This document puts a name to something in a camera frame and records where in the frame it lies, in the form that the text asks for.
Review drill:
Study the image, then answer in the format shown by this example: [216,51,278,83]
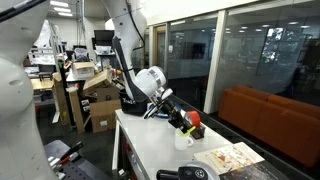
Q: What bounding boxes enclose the black monitor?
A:
[93,29,117,48]

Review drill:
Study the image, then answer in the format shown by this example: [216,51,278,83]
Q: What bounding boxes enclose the dark discrete book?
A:
[218,160,291,180]

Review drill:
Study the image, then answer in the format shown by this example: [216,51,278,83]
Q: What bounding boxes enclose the white mathematics book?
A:
[193,141,266,176]

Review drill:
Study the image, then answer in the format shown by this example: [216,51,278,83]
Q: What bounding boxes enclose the tall cardboard panel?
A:
[52,72,72,126]

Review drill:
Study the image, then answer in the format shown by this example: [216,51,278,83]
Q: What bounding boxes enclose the black handled tool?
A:
[49,141,84,168]

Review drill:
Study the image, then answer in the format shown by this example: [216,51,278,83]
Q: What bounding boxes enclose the flat cardboard sheet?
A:
[68,87,91,135]

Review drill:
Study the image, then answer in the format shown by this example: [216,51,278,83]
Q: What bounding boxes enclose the black trash bin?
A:
[119,88,149,117]

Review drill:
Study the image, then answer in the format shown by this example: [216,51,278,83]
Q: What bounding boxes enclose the orange sofa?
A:
[218,85,320,169]

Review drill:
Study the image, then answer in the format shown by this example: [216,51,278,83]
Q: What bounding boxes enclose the black perforated workbench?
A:
[44,139,112,180]

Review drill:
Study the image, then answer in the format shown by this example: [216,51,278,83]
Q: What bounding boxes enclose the wooden desk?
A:
[29,78,55,92]

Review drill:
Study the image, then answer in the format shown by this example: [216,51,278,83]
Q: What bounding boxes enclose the large cardboard box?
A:
[89,99,123,134]

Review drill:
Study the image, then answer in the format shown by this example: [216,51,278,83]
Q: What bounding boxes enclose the open-flap cardboard box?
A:
[82,69,126,103]

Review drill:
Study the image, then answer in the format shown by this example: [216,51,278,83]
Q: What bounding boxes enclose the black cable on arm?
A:
[0,0,48,23]

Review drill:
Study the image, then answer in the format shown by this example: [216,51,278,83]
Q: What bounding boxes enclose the white plastic cup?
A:
[174,128,195,151]

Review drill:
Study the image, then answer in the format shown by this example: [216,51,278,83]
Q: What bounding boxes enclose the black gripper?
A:
[160,98,197,136]

